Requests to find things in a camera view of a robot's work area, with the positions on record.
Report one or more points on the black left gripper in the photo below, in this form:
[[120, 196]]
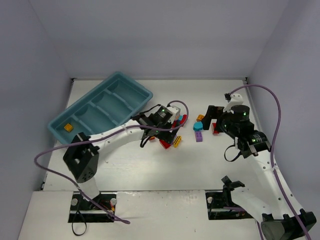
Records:
[[169, 133]]

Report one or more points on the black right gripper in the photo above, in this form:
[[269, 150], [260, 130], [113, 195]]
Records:
[[215, 113]]

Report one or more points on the teal rounded lego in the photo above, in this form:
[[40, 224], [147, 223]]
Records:
[[198, 126]]

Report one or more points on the red long lego brick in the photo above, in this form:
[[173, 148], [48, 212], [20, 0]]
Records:
[[183, 121]]

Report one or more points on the purple rectangular lego brick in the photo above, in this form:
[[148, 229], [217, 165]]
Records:
[[198, 136]]

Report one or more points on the red L-shaped lego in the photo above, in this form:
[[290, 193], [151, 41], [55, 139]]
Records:
[[164, 144]]

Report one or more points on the red white lego brick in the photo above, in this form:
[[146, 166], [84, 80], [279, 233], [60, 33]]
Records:
[[214, 129]]

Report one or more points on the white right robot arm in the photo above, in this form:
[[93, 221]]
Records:
[[280, 216]]

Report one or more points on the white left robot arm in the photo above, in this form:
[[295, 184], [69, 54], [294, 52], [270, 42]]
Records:
[[82, 160]]

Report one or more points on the small orange lego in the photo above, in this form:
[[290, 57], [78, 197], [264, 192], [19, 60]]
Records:
[[200, 118]]

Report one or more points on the yellow black striped lego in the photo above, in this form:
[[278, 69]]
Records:
[[177, 141]]

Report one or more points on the teal divided plastic tray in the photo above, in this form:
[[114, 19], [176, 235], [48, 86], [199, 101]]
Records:
[[108, 105]]

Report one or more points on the orange square lego in tray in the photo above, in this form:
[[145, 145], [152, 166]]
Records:
[[68, 127]]

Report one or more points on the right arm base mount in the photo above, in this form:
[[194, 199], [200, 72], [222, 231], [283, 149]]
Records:
[[219, 202]]

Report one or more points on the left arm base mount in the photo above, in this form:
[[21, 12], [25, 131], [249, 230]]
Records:
[[81, 210]]

